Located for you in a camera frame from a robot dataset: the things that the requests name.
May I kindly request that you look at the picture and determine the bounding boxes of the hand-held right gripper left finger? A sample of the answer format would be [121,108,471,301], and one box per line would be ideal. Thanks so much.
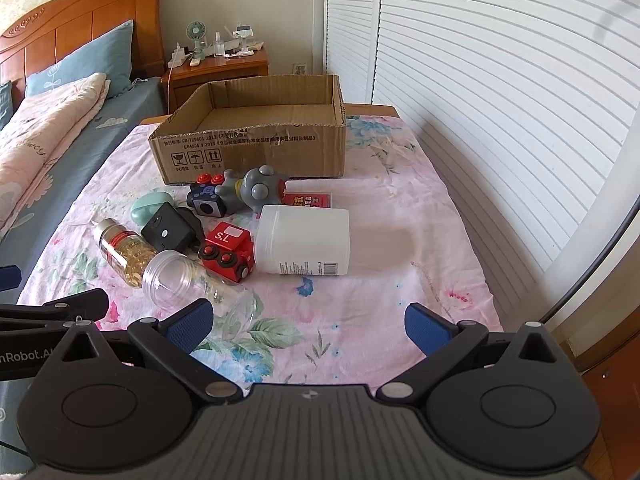
[59,298,242,404]

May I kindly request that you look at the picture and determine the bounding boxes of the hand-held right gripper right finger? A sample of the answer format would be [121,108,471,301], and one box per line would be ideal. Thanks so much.
[377,302,571,404]

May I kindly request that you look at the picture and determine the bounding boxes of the clear plastic jar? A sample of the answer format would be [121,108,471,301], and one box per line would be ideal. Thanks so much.
[142,249,257,346]

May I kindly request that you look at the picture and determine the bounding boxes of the glass bottle with golden capsules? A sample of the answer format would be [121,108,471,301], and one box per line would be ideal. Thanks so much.
[94,218,161,291]

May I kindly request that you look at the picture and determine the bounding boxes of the red cube toy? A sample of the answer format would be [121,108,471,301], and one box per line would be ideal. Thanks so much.
[197,222,256,282]

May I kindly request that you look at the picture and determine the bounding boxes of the black glossy plastic device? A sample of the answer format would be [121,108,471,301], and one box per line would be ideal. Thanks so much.
[141,204,207,256]

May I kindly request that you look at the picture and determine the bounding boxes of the white plastic jar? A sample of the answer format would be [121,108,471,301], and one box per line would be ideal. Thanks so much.
[253,205,351,277]

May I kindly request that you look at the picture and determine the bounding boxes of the grey shark plush toy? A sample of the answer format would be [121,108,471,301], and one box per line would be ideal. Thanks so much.
[215,166,290,211]

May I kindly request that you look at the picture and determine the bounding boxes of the red card box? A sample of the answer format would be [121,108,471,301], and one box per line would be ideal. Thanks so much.
[280,192,335,211]

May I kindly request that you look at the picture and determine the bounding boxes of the brown cardboard box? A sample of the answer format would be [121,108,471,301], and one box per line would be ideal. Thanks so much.
[147,74,347,186]

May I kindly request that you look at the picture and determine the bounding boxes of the pink floral sheet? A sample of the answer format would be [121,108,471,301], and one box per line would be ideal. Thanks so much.
[17,112,506,401]

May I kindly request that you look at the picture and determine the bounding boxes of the dark blue cube toy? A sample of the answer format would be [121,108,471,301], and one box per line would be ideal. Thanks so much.
[187,172,228,218]

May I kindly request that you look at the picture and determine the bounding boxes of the teal egg-shaped case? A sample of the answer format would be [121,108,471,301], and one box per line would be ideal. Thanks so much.
[131,190,175,227]

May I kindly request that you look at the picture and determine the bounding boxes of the pink quilt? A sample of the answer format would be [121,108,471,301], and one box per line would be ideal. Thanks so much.
[0,72,111,242]

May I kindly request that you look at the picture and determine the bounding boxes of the blue-grey bed sheet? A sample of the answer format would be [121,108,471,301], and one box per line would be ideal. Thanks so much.
[0,77,168,306]

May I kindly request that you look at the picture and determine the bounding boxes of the blue floral pillow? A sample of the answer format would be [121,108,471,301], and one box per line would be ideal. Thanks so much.
[25,20,136,99]

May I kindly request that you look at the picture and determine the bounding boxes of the wooden nightstand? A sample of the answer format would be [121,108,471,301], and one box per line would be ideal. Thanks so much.
[161,42,271,113]

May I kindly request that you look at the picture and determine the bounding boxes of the white louvred closet door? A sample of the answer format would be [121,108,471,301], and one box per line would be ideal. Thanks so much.
[325,0,384,106]
[372,0,640,275]

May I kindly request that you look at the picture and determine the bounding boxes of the wooden headboard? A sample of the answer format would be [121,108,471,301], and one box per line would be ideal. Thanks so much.
[0,0,166,92]

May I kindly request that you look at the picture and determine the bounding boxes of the small green desk fan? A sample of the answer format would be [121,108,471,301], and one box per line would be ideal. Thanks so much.
[186,21,207,63]

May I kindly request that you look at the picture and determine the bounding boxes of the white phone stand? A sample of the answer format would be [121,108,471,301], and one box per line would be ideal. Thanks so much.
[232,22,266,56]

